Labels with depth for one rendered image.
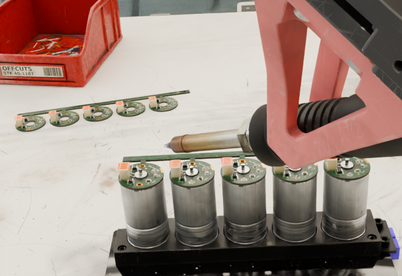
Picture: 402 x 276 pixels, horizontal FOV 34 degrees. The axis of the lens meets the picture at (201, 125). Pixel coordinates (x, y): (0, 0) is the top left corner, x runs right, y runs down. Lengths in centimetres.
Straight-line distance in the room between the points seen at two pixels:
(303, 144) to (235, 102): 34
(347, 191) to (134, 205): 11
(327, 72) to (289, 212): 14
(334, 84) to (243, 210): 14
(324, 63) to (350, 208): 14
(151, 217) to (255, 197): 6
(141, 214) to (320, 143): 17
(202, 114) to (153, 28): 21
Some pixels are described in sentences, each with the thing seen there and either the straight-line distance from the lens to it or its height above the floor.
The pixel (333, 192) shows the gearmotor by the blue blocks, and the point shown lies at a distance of 36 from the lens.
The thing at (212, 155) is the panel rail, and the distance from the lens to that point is 37.
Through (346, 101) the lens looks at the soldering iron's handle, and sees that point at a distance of 22.
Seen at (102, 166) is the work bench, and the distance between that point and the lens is 49.
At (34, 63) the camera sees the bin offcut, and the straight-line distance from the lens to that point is 62.
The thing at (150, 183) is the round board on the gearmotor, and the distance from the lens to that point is 36.
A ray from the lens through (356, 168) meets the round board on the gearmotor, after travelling 36.
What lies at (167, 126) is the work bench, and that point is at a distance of 53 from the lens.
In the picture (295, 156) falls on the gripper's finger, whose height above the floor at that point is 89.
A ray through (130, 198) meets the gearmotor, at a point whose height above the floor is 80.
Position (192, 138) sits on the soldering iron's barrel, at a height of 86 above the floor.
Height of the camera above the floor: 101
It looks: 30 degrees down
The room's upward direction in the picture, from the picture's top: 4 degrees counter-clockwise
